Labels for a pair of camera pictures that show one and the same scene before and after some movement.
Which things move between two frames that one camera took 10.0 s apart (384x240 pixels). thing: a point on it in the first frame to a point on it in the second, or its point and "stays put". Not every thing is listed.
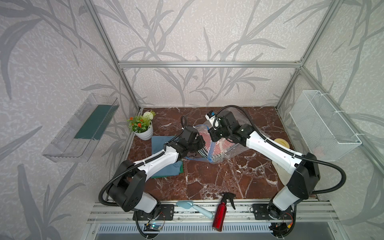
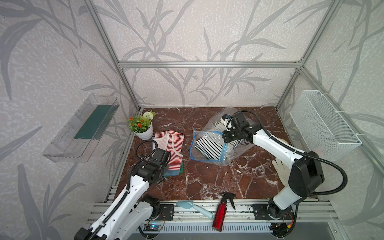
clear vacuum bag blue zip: x=214 y=151 stays put
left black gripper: x=199 y=139 to x=166 y=168
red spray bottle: x=221 y=210 stays put
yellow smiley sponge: x=282 y=142 stays put
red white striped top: x=215 y=148 to x=173 y=142
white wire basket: x=324 y=133 stays put
